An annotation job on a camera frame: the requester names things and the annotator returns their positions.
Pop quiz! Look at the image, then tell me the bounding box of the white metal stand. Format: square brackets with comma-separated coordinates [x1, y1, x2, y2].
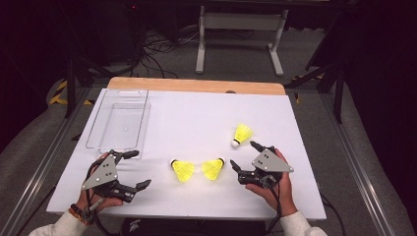
[195, 5, 289, 78]

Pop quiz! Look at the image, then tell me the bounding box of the person's right hand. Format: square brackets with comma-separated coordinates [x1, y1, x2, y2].
[245, 148, 298, 217]

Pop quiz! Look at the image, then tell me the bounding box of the beaded wrist bracelet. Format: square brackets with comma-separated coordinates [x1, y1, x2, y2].
[68, 203, 94, 227]

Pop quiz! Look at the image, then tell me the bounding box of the person's left hand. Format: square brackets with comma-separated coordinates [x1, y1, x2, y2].
[77, 151, 125, 214]

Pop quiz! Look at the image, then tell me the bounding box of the black clothing with white print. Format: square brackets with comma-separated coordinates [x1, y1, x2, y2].
[121, 217, 267, 236]

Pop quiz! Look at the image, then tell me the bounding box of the silver cable plug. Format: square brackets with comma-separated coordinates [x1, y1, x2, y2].
[88, 197, 106, 212]

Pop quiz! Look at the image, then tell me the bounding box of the white board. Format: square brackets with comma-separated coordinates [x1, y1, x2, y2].
[46, 88, 328, 220]

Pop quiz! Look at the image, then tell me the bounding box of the yellow shuttlecock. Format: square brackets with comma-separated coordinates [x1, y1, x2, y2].
[169, 158, 197, 184]
[230, 123, 254, 149]
[201, 157, 226, 182]

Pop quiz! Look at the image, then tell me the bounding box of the tangle of black floor cables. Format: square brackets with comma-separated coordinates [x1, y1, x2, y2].
[131, 29, 201, 80]

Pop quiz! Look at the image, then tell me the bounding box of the clear plastic container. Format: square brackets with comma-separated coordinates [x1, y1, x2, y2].
[86, 88, 151, 160]

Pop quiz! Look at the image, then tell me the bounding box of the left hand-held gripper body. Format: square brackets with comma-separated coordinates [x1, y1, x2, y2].
[81, 149, 138, 203]

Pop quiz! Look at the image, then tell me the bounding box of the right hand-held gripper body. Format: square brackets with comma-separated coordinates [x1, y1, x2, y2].
[238, 146, 295, 190]

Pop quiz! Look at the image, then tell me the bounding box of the aluminium floor rail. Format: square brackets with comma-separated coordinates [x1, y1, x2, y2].
[319, 92, 396, 236]
[0, 87, 99, 236]

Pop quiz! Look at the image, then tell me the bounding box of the black metal stand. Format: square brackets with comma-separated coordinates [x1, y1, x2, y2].
[63, 55, 112, 119]
[284, 62, 345, 124]

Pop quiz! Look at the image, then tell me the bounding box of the black floor cable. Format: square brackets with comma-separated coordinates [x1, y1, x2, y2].
[319, 193, 347, 236]

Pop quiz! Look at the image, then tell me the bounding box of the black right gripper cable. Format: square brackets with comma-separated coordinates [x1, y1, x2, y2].
[265, 178, 283, 234]

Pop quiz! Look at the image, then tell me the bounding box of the wooden table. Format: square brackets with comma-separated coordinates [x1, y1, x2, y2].
[106, 77, 287, 96]

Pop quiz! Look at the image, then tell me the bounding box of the yellow black floor tape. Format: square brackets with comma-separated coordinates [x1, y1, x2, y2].
[48, 80, 94, 106]

